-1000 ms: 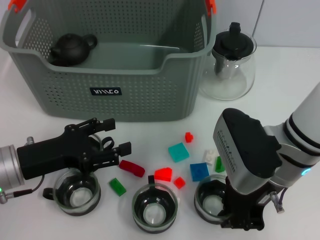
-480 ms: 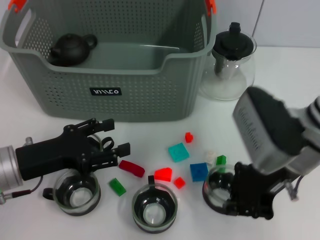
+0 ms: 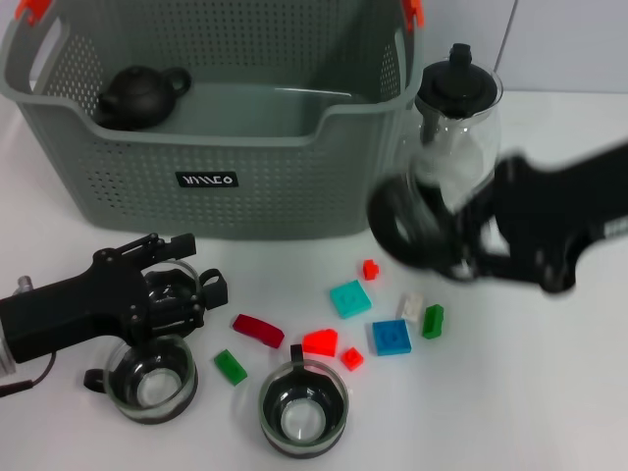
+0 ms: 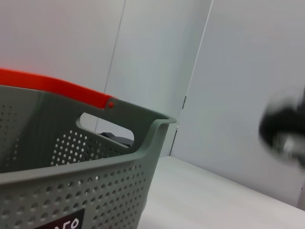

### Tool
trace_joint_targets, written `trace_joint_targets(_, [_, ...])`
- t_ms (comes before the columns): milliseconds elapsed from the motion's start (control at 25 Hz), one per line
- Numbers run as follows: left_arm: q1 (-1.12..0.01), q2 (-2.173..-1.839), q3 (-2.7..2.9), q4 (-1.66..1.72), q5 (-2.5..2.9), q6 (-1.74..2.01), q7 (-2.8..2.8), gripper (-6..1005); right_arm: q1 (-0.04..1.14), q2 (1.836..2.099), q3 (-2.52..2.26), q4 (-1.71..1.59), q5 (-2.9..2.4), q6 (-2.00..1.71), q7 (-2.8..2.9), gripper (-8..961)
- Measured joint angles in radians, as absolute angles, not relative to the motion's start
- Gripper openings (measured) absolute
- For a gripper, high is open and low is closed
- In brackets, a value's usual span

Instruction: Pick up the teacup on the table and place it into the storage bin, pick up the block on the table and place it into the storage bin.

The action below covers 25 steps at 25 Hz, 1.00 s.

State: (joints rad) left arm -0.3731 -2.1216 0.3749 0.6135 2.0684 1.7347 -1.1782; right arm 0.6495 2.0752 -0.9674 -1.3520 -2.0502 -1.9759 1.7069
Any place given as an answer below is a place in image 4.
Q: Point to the glass teacup with black sleeve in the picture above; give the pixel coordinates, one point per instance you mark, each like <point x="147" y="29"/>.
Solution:
<point x="276" y="124"/>

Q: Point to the grey-green perforated storage bin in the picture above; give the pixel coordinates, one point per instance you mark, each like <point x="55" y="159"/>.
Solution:
<point x="71" y="190"/>

